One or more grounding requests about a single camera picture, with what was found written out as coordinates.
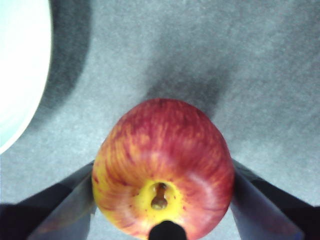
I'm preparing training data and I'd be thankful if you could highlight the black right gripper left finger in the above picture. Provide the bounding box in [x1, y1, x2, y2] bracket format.
[0, 161, 97, 240]

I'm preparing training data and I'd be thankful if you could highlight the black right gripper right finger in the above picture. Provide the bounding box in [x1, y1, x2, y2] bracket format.
[229, 159, 320, 240]

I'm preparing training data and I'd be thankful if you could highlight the red yellow apple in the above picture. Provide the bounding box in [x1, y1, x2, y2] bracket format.
[91, 97, 235, 240]

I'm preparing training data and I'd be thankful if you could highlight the green plate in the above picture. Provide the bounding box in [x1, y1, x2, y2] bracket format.
[0, 0, 53, 155]

